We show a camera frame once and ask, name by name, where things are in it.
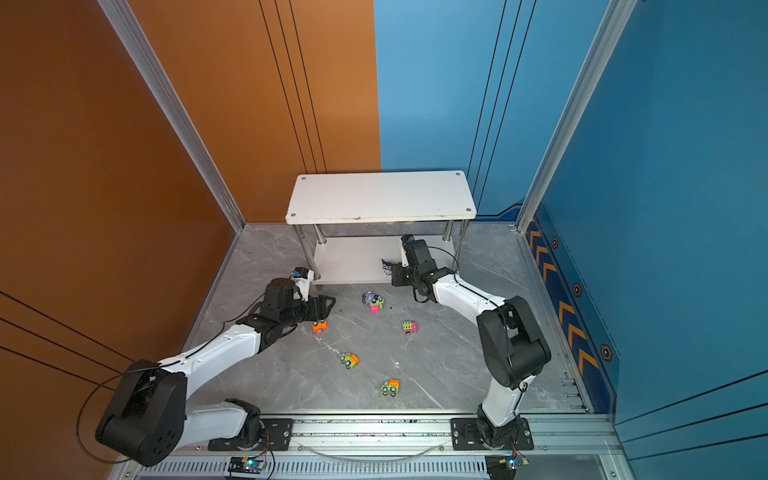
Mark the green orange toy truck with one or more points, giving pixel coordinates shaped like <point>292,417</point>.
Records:
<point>390,387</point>

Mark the orange green toy car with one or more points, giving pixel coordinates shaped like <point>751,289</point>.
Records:
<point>349,360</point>

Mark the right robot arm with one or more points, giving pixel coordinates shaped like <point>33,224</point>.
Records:
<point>513,346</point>

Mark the small purple figure toy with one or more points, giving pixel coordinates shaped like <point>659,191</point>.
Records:
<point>368,297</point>

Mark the purple black figure toy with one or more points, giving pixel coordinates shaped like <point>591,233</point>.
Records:
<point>388,267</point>

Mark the aluminium corner post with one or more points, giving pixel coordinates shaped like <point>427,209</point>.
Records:
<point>129,31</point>
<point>610,30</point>

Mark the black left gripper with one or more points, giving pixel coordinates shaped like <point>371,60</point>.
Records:
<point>319,300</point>

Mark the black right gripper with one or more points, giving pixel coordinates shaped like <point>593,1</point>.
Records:
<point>398,281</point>

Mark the left circuit board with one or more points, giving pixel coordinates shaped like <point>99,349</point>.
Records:
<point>249,467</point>

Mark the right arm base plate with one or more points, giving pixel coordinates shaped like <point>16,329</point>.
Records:
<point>480,434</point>

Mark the white two-tier shelf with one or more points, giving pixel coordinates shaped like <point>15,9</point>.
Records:
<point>322,200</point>

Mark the right circuit board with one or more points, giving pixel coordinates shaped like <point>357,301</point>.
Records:
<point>504,467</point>

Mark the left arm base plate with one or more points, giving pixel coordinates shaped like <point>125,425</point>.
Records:
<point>273,434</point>

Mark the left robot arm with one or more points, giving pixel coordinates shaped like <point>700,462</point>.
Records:
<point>148,416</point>

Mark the left aluminium corner post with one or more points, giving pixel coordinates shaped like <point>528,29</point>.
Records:
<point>129,31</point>

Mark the right aluminium corner post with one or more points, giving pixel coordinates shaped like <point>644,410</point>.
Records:
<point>610,30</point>

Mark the circuit board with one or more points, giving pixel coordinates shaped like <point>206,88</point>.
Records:
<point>504,467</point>
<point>249,467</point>

